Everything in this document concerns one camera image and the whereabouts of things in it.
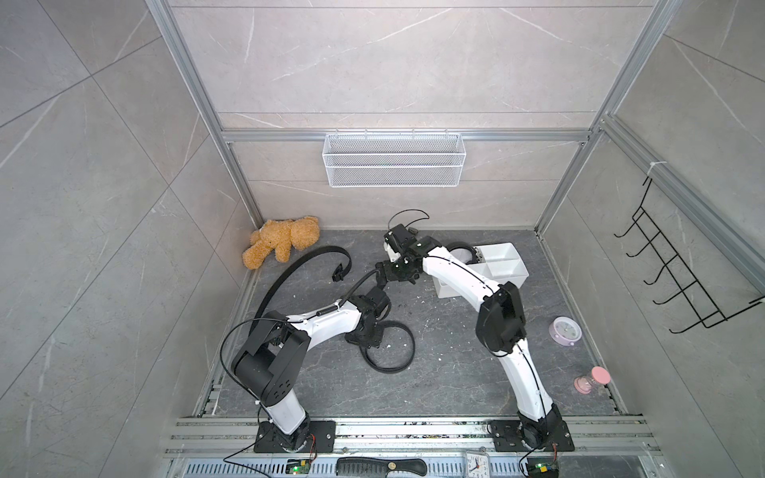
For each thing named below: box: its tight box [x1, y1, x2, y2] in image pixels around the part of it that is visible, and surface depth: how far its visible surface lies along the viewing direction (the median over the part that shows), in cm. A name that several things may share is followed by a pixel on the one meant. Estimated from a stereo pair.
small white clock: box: [466, 451, 491, 478], surface depth 70 cm
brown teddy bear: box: [242, 216, 320, 270], surface depth 109 cm
